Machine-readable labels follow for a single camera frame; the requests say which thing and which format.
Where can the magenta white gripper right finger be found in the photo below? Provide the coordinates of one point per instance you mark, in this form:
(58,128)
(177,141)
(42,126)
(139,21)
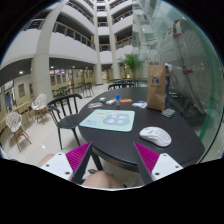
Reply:
(153,166)

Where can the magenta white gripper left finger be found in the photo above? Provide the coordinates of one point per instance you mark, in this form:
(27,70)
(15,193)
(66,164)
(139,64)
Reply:
(70,166)

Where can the white computer mouse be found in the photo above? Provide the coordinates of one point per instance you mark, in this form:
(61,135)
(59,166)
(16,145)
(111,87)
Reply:
(156,135)

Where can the light green mouse pad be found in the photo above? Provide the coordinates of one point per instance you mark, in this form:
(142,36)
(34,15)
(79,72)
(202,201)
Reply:
(112,120)

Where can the grey square coaster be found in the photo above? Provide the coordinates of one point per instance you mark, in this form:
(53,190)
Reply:
(168,112)

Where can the black wooden chair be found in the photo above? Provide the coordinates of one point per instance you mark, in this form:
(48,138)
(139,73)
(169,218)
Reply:
(64,112)

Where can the white tissue packet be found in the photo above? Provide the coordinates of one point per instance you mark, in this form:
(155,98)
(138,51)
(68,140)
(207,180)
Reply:
(140,104)

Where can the white lattice chair far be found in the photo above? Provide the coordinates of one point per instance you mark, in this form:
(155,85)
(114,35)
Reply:
(39,106)

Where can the white lattice chair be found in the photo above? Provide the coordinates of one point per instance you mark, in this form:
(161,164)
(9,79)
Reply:
(14,123)
(39,106)

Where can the clear plastic packet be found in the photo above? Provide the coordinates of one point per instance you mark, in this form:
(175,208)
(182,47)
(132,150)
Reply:
(95,105)

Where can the white lattice chair near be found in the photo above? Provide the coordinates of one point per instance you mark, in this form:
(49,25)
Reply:
(14,123)

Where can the orange flat packet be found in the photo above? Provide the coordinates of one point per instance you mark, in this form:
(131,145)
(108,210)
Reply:
(125,100)

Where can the small white box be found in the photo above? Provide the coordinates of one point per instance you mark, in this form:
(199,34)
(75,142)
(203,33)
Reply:
(110,102)

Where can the small blue capped bottle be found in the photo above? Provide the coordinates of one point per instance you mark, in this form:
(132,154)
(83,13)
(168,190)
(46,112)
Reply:
(117,99)

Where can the brown paper bag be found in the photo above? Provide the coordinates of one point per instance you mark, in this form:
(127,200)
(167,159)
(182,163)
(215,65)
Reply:
(158,87)

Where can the potted palm plant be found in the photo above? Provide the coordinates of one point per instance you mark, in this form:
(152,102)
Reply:
(133,62)

